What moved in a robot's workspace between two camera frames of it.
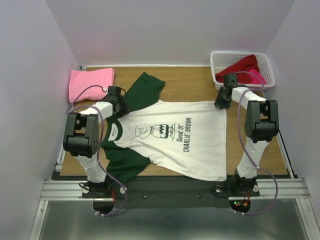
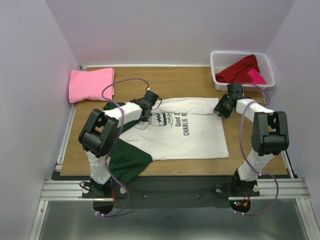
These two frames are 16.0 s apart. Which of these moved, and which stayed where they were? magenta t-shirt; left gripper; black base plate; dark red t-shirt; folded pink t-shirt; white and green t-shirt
Moved: left gripper; white and green t-shirt
Stayed: folded pink t-shirt; magenta t-shirt; dark red t-shirt; black base plate
